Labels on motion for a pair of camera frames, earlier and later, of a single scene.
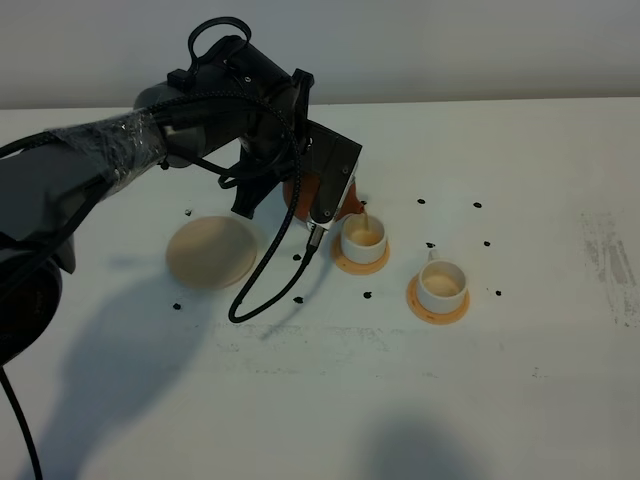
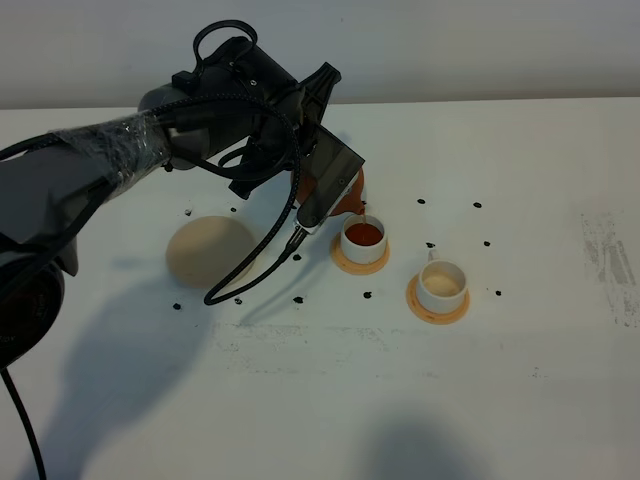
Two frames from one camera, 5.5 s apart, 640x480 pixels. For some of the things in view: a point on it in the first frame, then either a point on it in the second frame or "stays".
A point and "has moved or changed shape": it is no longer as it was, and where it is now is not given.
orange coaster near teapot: [354, 268] stays
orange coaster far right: [429, 316] stays
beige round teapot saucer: [211, 252] stays
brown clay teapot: [301, 199] has moved or changed shape
